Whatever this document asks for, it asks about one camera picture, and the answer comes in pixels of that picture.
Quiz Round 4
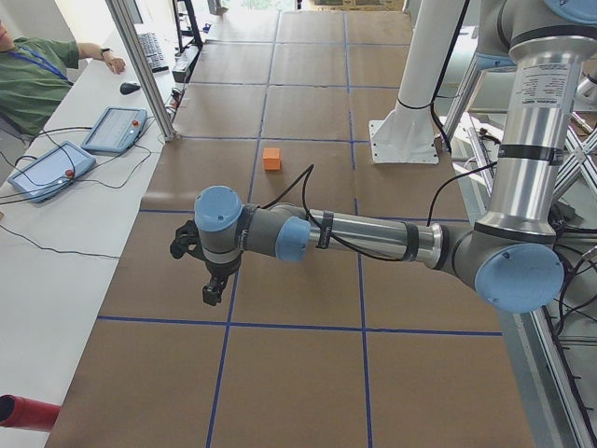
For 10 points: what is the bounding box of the orange foam block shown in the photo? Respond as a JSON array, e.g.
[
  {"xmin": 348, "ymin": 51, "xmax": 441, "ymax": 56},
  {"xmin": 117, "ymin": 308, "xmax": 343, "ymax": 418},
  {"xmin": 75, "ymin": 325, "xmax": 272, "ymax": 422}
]
[{"xmin": 262, "ymin": 147, "xmax": 282, "ymax": 171}]

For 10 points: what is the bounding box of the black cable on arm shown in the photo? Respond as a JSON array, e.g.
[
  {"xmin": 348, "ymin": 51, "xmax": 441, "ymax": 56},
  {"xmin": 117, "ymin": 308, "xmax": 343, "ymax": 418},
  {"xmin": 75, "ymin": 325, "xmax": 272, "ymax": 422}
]
[{"xmin": 258, "ymin": 163, "xmax": 501, "ymax": 262}]

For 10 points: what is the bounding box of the person's hand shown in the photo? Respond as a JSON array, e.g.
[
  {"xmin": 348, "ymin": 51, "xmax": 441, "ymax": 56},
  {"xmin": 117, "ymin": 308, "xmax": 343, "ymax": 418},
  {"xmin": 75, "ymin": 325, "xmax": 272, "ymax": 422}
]
[{"xmin": 104, "ymin": 52, "xmax": 126, "ymax": 75}]

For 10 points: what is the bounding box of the near blue teach pendant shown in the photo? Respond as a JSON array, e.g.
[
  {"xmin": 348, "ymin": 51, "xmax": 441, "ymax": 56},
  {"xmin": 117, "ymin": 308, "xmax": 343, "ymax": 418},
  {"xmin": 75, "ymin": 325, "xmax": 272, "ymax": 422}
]
[{"xmin": 7, "ymin": 140, "xmax": 96, "ymax": 203}]

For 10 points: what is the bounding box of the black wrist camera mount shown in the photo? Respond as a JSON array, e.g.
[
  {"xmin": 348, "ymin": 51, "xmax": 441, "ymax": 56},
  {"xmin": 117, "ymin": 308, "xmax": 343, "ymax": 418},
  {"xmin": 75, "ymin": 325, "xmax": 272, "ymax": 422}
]
[{"xmin": 170, "ymin": 219, "xmax": 205, "ymax": 260}]

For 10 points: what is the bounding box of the blue teach pendant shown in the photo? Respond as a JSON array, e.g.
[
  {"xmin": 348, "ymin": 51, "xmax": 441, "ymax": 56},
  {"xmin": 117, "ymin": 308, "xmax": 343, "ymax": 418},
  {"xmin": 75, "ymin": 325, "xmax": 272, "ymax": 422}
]
[
  {"xmin": 81, "ymin": 106, "xmax": 147, "ymax": 154},
  {"xmin": 7, "ymin": 140, "xmax": 96, "ymax": 203}
]

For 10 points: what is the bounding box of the black keyboard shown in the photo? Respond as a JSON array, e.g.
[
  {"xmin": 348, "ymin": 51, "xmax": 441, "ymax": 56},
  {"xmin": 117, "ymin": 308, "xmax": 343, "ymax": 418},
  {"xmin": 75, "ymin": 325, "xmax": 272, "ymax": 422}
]
[{"xmin": 137, "ymin": 33, "xmax": 169, "ymax": 73}]

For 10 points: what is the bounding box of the red cylinder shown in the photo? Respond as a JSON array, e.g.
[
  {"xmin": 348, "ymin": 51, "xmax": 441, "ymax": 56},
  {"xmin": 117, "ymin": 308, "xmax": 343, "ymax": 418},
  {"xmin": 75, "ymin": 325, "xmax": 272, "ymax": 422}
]
[{"xmin": 1, "ymin": 395, "xmax": 61, "ymax": 432}]

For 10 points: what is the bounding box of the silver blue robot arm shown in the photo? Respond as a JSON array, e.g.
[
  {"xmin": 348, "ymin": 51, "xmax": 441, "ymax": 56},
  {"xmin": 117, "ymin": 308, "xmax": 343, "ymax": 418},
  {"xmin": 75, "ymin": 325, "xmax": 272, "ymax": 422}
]
[{"xmin": 185, "ymin": 1, "xmax": 596, "ymax": 314}]

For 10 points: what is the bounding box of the far blue teach pendant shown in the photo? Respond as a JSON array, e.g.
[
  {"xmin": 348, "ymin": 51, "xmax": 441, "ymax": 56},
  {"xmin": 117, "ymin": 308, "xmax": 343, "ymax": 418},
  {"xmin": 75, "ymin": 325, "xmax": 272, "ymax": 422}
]
[{"xmin": 81, "ymin": 106, "xmax": 147, "ymax": 154}]

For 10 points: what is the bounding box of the person in green shirt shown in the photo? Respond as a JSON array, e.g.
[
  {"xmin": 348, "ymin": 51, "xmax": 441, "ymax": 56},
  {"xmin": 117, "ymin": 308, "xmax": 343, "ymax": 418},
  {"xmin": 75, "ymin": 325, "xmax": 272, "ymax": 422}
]
[{"xmin": 1, "ymin": 25, "xmax": 117, "ymax": 137}]

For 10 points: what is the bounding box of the white pedestal column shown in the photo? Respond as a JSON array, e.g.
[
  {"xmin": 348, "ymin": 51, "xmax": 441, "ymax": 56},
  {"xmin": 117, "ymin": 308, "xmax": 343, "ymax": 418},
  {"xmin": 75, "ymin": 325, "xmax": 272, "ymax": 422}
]
[{"xmin": 368, "ymin": 0, "xmax": 468, "ymax": 164}]

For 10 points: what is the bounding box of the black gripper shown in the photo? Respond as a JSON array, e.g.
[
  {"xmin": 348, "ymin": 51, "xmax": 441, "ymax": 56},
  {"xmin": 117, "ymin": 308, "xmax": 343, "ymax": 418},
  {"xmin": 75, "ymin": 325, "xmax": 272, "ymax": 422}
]
[{"xmin": 201, "ymin": 260, "xmax": 241, "ymax": 305}]

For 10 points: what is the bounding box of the black computer mouse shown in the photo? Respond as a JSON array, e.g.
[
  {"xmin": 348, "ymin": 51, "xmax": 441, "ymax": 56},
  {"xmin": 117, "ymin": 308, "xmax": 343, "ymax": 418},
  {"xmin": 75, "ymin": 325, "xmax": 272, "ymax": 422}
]
[{"xmin": 119, "ymin": 82, "xmax": 141, "ymax": 95}]

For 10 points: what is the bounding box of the aluminium frame post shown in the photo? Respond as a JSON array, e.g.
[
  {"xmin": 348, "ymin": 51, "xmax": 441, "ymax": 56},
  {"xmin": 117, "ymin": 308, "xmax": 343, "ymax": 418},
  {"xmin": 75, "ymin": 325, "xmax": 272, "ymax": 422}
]
[{"xmin": 105, "ymin": 0, "xmax": 176, "ymax": 142}]

